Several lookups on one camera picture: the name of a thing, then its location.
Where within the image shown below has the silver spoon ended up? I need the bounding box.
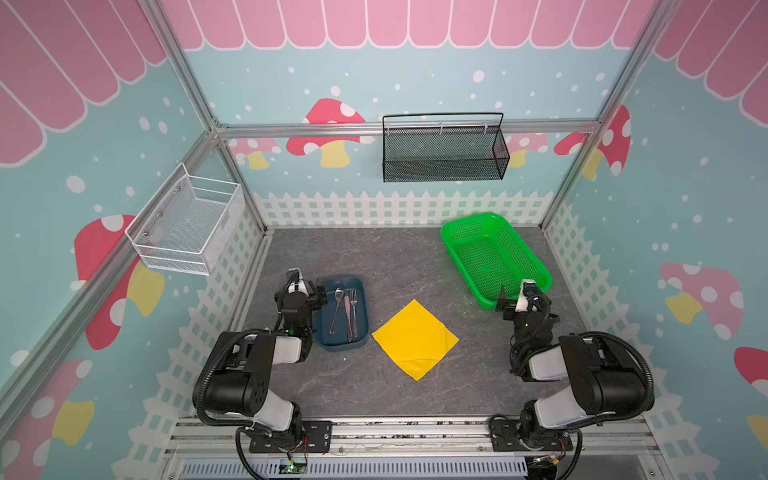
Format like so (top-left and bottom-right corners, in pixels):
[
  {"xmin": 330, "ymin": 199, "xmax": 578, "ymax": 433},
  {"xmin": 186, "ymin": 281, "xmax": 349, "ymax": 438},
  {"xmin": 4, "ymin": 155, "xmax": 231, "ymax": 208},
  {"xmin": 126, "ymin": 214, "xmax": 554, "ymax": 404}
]
[{"xmin": 329, "ymin": 287, "xmax": 345, "ymax": 335}]

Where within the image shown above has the silver knife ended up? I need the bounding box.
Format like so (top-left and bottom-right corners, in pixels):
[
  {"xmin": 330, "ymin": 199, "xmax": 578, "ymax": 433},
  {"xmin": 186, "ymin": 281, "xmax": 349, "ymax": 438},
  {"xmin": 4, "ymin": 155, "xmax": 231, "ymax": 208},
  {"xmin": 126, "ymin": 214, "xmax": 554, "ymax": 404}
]
[{"xmin": 344, "ymin": 290, "xmax": 354, "ymax": 343}]

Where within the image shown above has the silver fork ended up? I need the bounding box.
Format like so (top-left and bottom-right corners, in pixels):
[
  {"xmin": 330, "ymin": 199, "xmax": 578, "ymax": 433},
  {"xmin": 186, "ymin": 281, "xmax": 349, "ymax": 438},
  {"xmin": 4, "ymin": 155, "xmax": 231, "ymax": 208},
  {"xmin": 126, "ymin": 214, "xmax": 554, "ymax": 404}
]
[{"xmin": 349, "ymin": 289, "xmax": 358, "ymax": 341}]

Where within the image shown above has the yellow paper napkin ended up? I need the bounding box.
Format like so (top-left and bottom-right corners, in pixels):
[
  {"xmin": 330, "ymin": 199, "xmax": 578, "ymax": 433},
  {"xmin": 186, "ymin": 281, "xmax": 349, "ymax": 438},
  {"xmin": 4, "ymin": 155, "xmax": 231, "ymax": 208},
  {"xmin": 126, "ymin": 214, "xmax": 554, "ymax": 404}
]
[{"xmin": 372, "ymin": 300, "xmax": 459, "ymax": 381}]

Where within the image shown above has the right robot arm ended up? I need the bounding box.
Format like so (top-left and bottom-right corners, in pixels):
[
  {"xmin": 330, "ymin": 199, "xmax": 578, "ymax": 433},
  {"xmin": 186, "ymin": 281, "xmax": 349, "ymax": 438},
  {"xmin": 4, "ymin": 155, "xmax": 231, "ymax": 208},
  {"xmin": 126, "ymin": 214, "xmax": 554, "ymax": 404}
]
[{"xmin": 489, "ymin": 279, "xmax": 655, "ymax": 451}]

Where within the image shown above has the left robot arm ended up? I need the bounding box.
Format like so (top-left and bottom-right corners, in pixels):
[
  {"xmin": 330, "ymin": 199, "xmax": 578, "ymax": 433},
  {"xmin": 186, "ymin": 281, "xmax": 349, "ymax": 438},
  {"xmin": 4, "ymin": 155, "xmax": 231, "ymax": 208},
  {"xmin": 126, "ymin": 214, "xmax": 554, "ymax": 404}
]
[{"xmin": 192, "ymin": 268, "xmax": 327, "ymax": 450}]

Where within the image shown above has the dark teal plastic tray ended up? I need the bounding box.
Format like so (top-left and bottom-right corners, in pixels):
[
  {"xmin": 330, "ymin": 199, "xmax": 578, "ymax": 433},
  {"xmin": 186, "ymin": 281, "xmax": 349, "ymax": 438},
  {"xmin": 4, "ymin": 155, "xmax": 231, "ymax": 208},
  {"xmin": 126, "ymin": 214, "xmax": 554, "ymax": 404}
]
[{"xmin": 314, "ymin": 275, "xmax": 370, "ymax": 352}]

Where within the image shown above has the green plastic basket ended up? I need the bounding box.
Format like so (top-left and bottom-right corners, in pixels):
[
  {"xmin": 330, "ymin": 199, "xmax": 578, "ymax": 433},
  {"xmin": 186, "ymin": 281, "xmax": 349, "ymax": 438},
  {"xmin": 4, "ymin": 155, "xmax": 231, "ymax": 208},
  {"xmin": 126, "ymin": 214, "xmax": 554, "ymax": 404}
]
[{"xmin": 440, "ymin": 213, "xmax": 553, "ymax": 310}]

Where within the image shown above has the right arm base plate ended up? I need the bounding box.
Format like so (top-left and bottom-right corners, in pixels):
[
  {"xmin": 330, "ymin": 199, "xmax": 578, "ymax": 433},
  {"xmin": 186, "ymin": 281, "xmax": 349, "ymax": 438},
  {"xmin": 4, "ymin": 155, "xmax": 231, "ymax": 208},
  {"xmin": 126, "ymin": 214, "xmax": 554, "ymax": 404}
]
[{"xmin": 487, "ymin": 417, "xmax": 573, "ymax": 454}]

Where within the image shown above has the white wire mesh basket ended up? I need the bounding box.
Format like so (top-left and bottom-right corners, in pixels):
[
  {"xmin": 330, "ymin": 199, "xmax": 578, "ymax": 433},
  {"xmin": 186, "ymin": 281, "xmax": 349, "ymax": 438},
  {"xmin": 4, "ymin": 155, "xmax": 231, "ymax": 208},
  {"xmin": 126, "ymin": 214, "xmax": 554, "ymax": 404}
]
[{"xmin": 125, "ymin": 164, "xmax": 245, "ymax": 276}]

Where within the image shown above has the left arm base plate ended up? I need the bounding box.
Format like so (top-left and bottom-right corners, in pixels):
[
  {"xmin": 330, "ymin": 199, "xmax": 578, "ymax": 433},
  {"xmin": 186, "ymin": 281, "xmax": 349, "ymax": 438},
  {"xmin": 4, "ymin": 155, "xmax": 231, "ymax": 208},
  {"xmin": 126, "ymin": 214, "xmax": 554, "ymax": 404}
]
[{"xmin": 248, "ymin": 420, "xmax": 333, "ymax": 454}]

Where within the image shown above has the black wire mesh basket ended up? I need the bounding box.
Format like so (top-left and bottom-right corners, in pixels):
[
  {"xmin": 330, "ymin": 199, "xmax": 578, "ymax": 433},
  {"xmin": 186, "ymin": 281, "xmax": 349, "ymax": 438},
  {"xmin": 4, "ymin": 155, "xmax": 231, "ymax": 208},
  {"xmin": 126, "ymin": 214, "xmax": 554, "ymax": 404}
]
[{"xmin": 381, "ymin": 112, "xmax": 510, "ymax": 183}]

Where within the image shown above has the white vented cable duct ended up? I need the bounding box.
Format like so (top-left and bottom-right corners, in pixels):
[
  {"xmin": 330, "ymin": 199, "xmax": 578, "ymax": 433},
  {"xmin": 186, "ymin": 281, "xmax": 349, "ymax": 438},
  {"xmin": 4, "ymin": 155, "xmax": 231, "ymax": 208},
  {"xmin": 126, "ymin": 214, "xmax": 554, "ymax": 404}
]
[{"xmin": 178, "ymin": 458, "xmax": 529, "ymax": 480}]

